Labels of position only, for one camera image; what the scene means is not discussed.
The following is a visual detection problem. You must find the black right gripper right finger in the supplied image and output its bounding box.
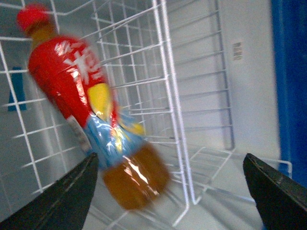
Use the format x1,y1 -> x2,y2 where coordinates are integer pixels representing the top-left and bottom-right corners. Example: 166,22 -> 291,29
243,153 -> 307,230

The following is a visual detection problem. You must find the white wire basket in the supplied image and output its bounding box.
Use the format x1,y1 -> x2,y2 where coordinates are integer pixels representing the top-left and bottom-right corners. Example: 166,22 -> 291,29
158,0 -> 293,206
0,0 -> 189,230

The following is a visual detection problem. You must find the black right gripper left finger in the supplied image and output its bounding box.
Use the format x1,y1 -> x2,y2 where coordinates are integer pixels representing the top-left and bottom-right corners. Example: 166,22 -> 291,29
0,153 -> 98,230

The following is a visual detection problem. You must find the white wire basket right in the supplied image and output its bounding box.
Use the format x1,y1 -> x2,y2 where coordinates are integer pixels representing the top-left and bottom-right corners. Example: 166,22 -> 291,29
158,0 -> 293,206

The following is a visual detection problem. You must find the white wire basket left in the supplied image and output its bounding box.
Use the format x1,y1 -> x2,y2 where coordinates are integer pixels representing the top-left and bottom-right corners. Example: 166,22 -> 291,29
0,0 -> 189,230

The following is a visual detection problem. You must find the red labelled tea bottle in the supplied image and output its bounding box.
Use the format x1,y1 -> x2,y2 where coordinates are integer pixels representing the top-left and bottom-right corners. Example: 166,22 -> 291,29
17,3 -> 170,210

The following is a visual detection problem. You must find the white and blue chest freezer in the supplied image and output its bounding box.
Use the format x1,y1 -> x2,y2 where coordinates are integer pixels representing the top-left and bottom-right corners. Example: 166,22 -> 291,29
0,0 -> 296,230

